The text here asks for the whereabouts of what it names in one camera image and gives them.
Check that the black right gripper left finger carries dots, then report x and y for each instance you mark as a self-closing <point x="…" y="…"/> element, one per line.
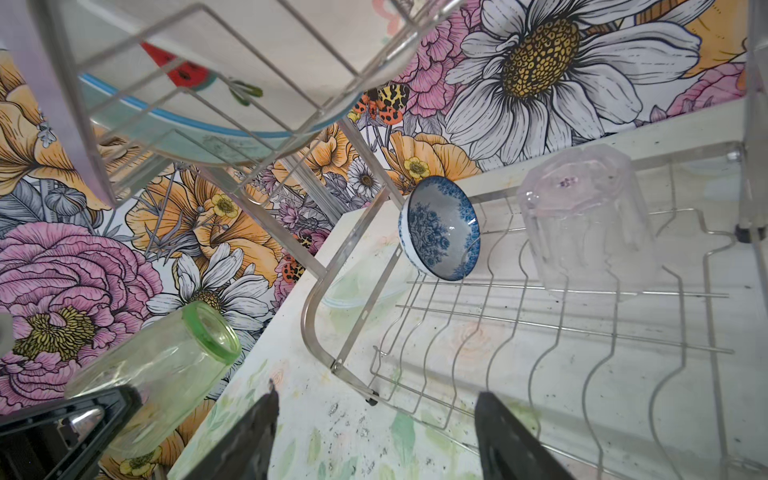
<point x="244" y="453"/>

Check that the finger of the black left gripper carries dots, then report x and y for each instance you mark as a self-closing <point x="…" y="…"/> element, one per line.
<point x="65" y="439"/>

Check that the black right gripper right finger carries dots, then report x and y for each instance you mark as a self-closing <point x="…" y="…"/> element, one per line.
<point x="507" y="450"/>

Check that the green glass tumbler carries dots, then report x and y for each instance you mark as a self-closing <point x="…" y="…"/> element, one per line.
<point x="173" y="363"/>

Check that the clear pink glass tumbler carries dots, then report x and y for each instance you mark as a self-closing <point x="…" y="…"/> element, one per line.
<point x="588" y="225"/>

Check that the metal two-tier dish rack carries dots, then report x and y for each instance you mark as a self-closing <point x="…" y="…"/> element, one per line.
<point x="377" y="364"/>

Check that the teal rimmed plate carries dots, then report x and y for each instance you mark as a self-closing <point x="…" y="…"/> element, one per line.
<point x="181" y="138"/>

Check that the white watermelon pattern plate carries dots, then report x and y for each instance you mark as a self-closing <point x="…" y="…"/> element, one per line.
<point x="276" y="65"/>

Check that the left rear aluminium frame post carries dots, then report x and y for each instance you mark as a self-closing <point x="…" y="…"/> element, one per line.
<point x="301" y="175"/>

